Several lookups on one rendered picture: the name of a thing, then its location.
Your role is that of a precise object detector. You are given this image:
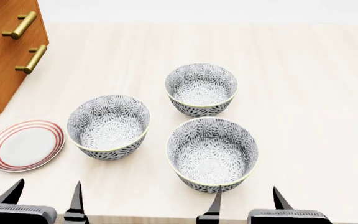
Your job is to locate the brass bar drawer handle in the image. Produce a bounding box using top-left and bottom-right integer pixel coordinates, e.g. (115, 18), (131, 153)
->
(14, 44), (48, 75)
(1, 11), (39, 40)

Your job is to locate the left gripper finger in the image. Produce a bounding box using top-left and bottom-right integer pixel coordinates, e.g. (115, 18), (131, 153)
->
(63, 180), (90, 224)
(0, 177), (25, 205)

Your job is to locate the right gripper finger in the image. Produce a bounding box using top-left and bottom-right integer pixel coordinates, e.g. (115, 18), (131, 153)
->
(272, 185), (295, 210)
(196, 184), (223, 224)

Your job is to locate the black floral patterned bowl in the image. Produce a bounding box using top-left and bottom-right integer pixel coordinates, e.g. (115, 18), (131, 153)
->
(165, 116), (259, 194)
(164, 62), (239, 118)
(66, 93), (152, 162)

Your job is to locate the white plate with red rings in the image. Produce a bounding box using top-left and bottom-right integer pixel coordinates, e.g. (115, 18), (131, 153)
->
(0, 119), (66, 174)

